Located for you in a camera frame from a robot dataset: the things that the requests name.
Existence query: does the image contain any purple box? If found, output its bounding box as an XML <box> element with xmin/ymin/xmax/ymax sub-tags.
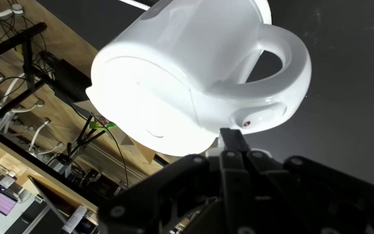
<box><xmin>0</xmin><ymin>190</ymin><xmax>18</xmax><ymax>218</ymax></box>

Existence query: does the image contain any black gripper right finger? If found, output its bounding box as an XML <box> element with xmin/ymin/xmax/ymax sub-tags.
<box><xmin>237</xmin><ymin>129</ymin><xmax>374</xmax><ymax>234</ymax></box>

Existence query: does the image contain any black table frame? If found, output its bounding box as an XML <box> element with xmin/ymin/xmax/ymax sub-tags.
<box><xmin>0</xmin><ymin>21</ymin><xmax>88</xmax><ymax>106</ymax></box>

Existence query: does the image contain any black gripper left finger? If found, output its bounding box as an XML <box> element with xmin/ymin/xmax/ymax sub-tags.
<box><xmin>97</xmin><ymin>128</ymin><xmax>257</xmax><ymax>234</ymax></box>

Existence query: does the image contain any black tripod with green joint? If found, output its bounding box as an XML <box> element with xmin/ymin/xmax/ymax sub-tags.
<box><xmin>64</xmin><ymin>115</ymin><xmax>119</xmax><ymax>163</ymax></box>

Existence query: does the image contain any white electric kettle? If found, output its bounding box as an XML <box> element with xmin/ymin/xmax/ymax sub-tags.
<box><xmin>84</xmin><ymin>0</ymin><xmax>314</xmax><ymax>159</ymax></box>

